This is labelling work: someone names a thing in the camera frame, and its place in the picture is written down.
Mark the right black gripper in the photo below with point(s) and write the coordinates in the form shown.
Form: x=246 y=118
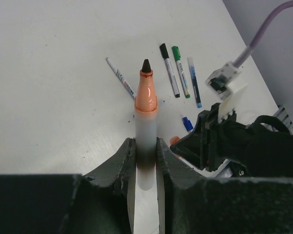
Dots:
x=204 y=147

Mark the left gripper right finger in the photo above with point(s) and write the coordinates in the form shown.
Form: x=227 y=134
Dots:
x=189 y=203

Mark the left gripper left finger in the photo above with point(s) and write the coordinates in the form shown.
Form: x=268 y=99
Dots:
x=100 y=202

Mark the orange pen cap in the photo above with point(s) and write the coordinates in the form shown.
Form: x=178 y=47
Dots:
x=174 y=140

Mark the blue pen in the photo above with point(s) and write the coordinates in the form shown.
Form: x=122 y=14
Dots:
x=194 y=82

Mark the orange tip clear marker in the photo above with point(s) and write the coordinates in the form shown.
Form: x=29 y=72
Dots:
x=146 y=113

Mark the white pen clear cap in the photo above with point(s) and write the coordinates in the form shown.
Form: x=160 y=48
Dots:
x=121 y=78

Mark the white marker green end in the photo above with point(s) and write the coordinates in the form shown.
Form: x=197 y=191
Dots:
x=171 y=75

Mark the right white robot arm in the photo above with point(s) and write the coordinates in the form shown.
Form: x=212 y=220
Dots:
x=262 y=149

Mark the blue white pen cap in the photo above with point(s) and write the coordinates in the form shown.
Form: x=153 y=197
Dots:
x=187 y=124

